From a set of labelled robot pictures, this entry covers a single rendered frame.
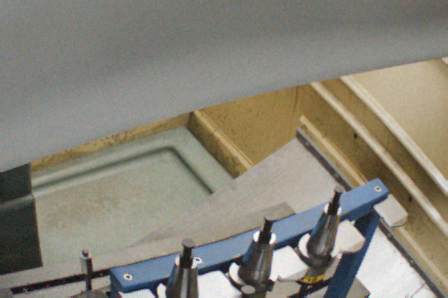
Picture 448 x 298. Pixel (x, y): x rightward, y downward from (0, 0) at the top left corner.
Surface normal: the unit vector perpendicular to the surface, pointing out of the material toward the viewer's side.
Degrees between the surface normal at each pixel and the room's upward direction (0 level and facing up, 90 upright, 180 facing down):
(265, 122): 90
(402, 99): 90
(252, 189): 24
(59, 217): 0
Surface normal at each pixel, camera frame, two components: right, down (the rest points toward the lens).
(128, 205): 0.14, -0.79
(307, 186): -0.22, -0.62
